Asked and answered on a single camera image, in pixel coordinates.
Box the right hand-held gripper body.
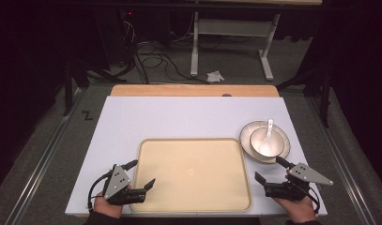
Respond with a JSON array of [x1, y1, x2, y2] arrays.
[[263, 161, 334, 202]]

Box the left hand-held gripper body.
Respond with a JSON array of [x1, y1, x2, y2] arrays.
[[102, 163, 148, 206]]

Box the person's left hand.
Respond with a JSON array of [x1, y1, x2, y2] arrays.
[[93, 184, 132, 219]]

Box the person's right hand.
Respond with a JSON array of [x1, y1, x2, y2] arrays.
[[272, 169, 318, 224]]

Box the white ceramic spoon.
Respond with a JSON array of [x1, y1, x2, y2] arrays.
[[259, 118, 275, 158]]

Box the white bowl with dark rim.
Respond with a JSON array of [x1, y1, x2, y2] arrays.
[[250, 127, 285, 158]]

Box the white plate with dark rim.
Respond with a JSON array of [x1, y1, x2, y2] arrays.
[[239, 120, 291, 165]]

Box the beige plastic tray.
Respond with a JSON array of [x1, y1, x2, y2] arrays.
[[130, 137, 253, 214]]

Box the white table cover board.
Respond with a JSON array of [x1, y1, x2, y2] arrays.
[[65, 96, 329, 218]]

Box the black metal stand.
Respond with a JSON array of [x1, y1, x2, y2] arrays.
[[62, 59, 127, 117], [276, 67, 333, 128]]

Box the wooden table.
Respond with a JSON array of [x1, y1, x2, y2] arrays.
[[110, 83, 281, 98]]

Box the crumpled white paper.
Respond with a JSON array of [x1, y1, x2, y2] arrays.
[[206, 70, 225, 83]]

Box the dark computer tower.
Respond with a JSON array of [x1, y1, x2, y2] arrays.
[[94, 8, 140, 68]]

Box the right hand-held gripper black cable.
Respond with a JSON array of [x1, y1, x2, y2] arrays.
[[296, 182, 321, 216]]

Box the hand-held gripper black cable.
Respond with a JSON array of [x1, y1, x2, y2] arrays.
[[296, 182, 321, 216], [86, 170, 115, 214]]

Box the left hand-held gripper black cable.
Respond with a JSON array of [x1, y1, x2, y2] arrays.
[[86, 170, 115, 214]]

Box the metal floor rail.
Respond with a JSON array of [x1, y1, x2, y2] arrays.
[[305, 97, 378, 225], [4, 88, 86, 225]]

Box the black floor cables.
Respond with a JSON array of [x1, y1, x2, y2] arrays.
[[133, 40, 211, 85]]

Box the white metal desk frame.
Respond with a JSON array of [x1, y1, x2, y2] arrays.
[[190, 11, 282, 82]]

